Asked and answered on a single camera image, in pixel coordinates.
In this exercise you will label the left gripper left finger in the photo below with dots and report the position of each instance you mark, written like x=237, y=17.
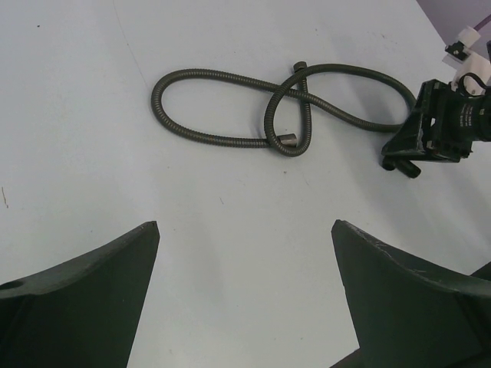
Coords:
x=83, y=312

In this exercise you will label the black T-shaped connector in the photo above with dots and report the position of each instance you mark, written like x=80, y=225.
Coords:
x=405, y=167

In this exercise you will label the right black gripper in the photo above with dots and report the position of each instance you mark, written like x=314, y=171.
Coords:
x=441, y=127

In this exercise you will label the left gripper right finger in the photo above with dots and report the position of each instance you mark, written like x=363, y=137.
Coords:
x=409, y=312

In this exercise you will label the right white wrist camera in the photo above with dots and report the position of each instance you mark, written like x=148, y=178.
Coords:
x=472, y=69

